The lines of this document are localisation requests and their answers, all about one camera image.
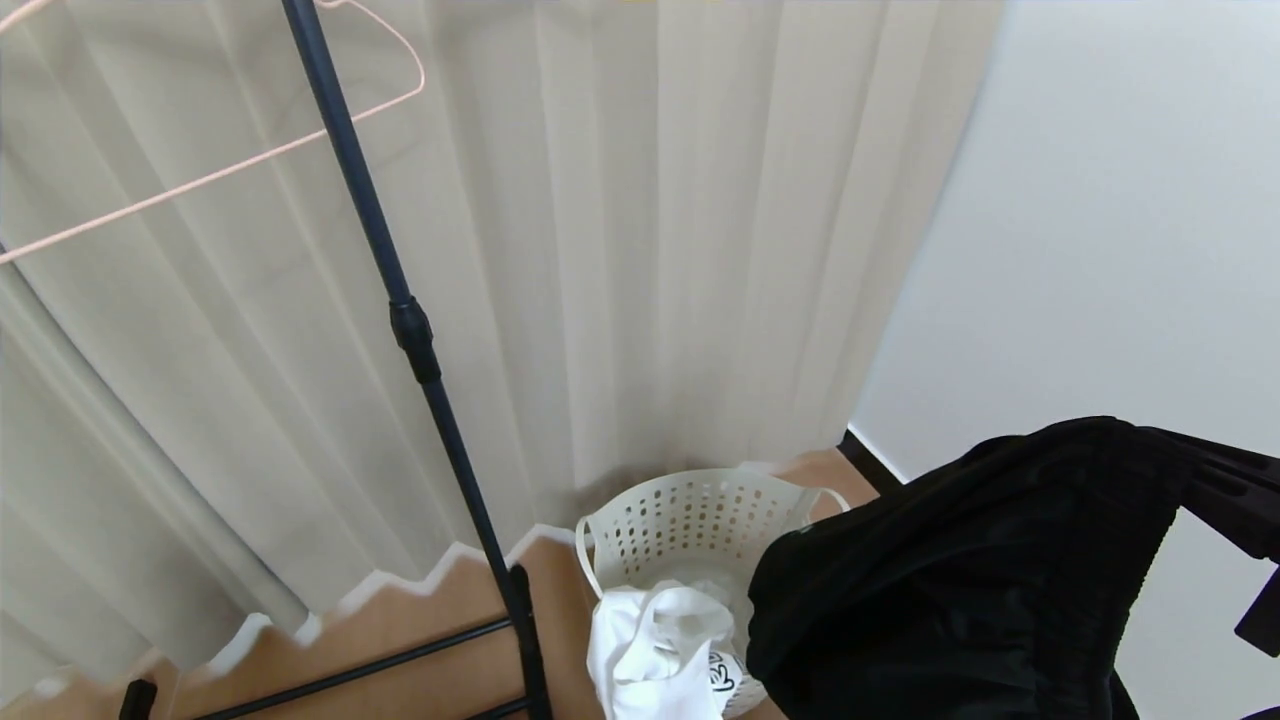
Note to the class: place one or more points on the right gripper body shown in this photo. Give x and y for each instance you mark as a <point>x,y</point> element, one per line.
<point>1265,615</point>

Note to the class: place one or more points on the black shorts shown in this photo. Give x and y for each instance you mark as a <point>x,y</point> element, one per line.
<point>950,580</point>

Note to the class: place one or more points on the white printed t-shirt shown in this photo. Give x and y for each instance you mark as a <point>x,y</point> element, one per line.
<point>640,650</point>

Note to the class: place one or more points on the pink clothes hanger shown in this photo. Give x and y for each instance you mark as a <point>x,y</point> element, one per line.
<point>300,138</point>

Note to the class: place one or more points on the white laundry basket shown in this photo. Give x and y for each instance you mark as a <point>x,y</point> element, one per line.
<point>680,510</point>

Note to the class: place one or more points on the black clothes rack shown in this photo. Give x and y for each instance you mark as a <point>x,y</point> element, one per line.
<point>340,110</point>

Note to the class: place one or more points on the beige curtain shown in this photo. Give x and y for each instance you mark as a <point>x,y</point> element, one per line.
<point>650,200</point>

